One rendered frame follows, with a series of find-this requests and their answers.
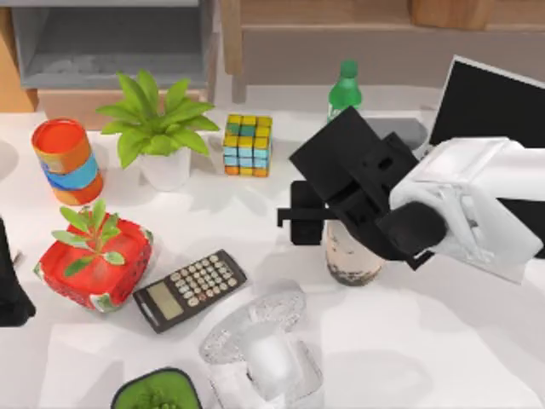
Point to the beige speckled cup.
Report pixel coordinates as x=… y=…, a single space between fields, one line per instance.
x=355 y=264

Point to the green bottle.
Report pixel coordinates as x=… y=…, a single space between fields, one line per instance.
x=345 y=96

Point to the colourful puzzle cube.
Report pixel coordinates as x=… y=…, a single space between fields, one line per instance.
x=248 y=145

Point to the wooden open shelf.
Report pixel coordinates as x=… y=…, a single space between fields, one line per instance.
x=340 y=51

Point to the black calculator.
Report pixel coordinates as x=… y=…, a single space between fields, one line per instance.
x=191 y=289

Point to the white framed blackboard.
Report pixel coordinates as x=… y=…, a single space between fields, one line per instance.
x=481 y=106

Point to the green plant in white pot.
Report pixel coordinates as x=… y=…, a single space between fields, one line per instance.
x=157 y=128

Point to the pale wooden box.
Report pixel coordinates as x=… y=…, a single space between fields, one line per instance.
x=449 y=13

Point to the small plant in red pot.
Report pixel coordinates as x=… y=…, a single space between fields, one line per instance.
x=95 y=268

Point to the green plant in black pot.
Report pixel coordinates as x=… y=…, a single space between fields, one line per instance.
x=157 y=392

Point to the orange and blue can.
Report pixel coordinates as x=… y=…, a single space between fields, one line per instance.
x=66 y=162

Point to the grey open cabinet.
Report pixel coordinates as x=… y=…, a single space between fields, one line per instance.
x=115 y=38

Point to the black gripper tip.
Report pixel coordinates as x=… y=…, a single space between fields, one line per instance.
x=10 y=281

